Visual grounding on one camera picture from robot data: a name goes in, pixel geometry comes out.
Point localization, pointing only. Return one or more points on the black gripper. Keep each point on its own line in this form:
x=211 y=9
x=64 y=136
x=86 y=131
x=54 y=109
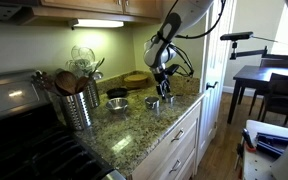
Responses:
x=163 y=85

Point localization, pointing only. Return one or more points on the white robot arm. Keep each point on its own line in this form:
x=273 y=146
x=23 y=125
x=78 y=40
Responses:
x=182 y=15

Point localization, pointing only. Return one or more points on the near steel measuring cup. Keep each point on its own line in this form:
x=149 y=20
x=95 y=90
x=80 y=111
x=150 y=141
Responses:
x=169 y=99

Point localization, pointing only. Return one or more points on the steel measuring cup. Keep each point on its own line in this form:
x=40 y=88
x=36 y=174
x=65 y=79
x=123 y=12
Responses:
x=169 y=99
x=152 y=102

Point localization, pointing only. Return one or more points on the middle steel measuring cup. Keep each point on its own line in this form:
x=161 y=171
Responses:
x=152 y=102

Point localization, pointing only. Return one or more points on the round wooden board stack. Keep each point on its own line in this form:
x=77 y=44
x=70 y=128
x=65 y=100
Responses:
x=136 y=81

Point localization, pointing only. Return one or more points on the black cast iron skillet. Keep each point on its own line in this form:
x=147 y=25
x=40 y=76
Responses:
x=116 y=93

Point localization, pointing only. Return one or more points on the small steel bowl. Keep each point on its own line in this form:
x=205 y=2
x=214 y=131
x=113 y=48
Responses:
x=117 y=105

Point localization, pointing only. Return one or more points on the far perforated steel utensil holder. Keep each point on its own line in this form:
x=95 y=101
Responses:
x=92 y=93

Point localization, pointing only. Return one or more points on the perforated steel utensil holder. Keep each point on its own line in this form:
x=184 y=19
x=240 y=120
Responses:
x=92 y=93
x=76 y=111

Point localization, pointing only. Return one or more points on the wooden lower drawers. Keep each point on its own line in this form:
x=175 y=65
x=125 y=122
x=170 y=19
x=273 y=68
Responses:
x=168 y=141

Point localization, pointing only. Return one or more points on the white door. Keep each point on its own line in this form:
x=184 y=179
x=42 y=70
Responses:
x=219 y=19

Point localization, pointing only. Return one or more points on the near perforated steel utensil holder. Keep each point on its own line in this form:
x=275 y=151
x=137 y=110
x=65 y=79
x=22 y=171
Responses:
x=76 y=111

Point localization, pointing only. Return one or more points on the dark wooden table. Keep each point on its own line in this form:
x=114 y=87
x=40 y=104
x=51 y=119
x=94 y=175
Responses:
x=251 y=77

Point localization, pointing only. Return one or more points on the wooden spoons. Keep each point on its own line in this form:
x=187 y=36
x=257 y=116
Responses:
x=64 y=83

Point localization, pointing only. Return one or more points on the under-cabinet light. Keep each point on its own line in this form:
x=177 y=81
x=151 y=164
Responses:
x=94 y=23

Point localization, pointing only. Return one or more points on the tools on floor cart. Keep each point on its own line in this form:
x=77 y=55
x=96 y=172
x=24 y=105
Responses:
x=261 y=145

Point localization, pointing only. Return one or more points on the dark wooden chair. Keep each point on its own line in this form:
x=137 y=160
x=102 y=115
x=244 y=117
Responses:
x=276 y=99

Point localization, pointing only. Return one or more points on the stainless gas stove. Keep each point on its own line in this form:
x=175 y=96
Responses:
x=34 y=144

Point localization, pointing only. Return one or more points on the wooden upper cabinets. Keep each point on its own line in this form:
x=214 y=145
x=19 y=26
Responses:
x=60 y=12

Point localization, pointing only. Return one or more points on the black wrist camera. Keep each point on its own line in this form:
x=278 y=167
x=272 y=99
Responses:
x=172 y=69

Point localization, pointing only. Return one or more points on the wire skimmer and metal utensils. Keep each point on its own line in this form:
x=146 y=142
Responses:
x=84 y=63

